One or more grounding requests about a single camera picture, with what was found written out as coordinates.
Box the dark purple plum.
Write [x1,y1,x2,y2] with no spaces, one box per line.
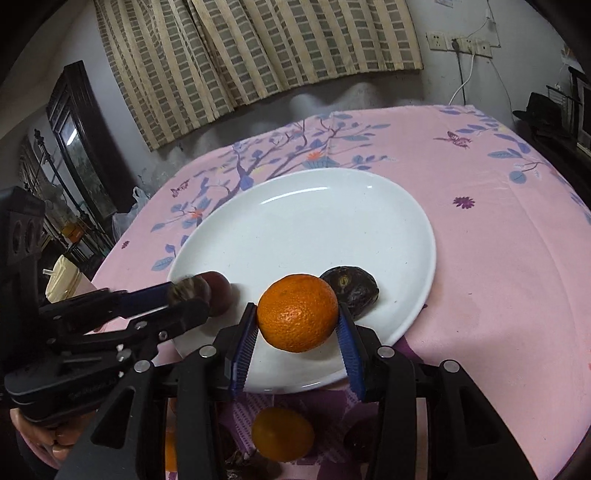
[198,271,233,317]

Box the large orange mandarin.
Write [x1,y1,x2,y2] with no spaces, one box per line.
[257,274,339,353]

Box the person's left hand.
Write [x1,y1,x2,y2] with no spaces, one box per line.
[10,408,95,469]

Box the wrinkled dark passion fruit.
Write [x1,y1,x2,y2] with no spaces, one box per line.
[321,266,380,320]

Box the cream lidded drink cup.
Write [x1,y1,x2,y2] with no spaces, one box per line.
[43,256,94,303]

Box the clear plastic bag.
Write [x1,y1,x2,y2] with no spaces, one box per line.
[111,187,149,241]

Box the orange mandarin on table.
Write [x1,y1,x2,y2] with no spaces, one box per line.
[252,407,315,463]

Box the white oval plate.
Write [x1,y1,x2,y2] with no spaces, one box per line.
[166,167,438,394]

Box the pink printed tablecloth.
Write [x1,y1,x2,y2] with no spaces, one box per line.
[93,106,590,479]

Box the dark framed mirror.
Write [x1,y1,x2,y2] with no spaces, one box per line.
[46,61,134,222]

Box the beige checked curtain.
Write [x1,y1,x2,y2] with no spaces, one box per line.
[94,0,423,150]

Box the black hat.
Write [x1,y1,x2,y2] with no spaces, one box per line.
[512,92,563,128]

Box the white power cable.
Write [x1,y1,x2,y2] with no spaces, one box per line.
[447,50,477,106]

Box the white wall power strip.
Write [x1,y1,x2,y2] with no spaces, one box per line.
[426,31,493,59]

